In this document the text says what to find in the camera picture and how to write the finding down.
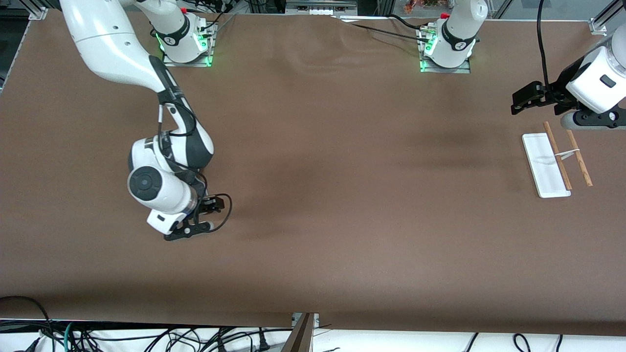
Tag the white power strip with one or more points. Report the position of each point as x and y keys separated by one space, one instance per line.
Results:
x=322 y=12

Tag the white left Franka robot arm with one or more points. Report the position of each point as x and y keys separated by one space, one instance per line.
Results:
x=457 y=34

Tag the aluminium corner bracket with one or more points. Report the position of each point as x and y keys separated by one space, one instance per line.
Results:
x=597 y=26
x=39 y=13

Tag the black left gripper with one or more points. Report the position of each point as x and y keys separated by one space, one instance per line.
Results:
x=558 y=91

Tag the metal frame post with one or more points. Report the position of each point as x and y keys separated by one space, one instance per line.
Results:
x=299 y=337

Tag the white rectangular tray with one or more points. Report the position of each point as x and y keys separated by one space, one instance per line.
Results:
x=547 y=166

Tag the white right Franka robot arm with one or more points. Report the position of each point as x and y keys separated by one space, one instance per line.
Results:
x=112 y=44

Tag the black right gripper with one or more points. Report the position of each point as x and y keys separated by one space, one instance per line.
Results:
x=202 y=202

